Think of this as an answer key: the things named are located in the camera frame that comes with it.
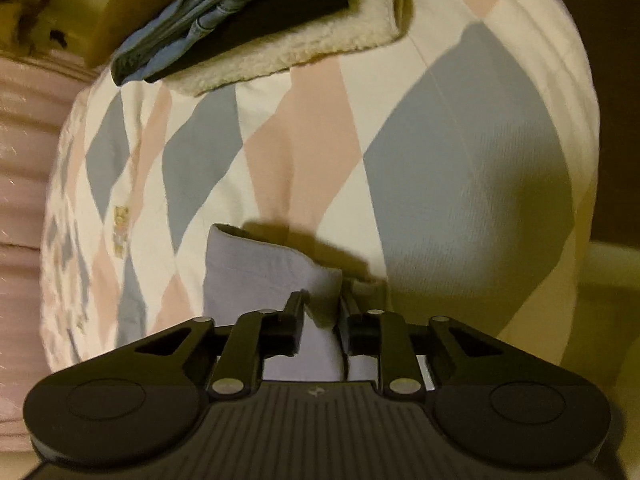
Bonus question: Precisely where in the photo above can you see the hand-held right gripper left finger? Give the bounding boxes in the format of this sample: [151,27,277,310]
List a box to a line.
[132,290,308,401]

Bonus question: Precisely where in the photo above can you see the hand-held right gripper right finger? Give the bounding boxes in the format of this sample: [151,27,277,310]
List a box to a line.
[337,282,506,396]

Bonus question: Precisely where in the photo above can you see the grey garment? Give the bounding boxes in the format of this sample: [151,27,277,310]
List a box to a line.
[202,223,381,383]

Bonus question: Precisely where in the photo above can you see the diamond checked bear print quilt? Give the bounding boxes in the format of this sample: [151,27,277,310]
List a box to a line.
[40,0,601,383]

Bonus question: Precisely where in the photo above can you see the folded cream fleece garment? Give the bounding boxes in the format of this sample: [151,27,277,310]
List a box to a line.
[170,0,413,97]

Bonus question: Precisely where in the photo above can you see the folded black garment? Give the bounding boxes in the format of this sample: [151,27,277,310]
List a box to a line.
[145,0,361,83]

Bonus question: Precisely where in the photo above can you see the pink curtain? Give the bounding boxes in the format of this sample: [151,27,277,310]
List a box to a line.
[0,55,96,441]

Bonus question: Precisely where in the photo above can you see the folded blue jeans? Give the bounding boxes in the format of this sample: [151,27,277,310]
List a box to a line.
[111,0,283,86]

